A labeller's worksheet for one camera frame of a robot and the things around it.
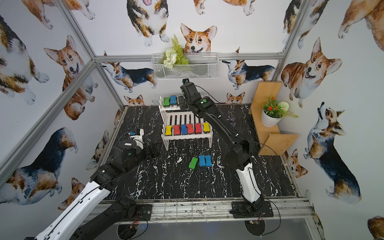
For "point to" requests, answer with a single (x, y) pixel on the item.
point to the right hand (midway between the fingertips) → (189, 93)
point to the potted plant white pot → (273, 112)
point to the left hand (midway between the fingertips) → (154, 140)
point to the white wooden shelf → (181, 124)
